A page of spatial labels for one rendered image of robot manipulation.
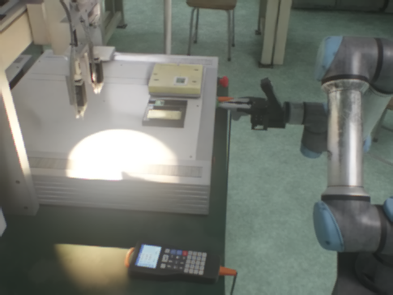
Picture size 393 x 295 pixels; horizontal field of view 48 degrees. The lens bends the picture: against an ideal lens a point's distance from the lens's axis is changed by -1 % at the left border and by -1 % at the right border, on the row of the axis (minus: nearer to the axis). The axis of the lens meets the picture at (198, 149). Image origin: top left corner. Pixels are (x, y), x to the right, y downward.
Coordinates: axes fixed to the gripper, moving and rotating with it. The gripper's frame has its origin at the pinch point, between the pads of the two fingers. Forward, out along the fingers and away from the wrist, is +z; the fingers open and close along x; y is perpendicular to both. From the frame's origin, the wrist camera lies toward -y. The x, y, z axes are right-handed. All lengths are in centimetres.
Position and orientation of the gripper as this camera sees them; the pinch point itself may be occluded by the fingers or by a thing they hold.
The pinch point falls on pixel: (223, 104)
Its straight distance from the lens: 142.6
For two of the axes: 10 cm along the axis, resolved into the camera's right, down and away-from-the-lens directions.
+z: -10.0, -0.6, 0.4
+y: -0.2, 8.1, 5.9
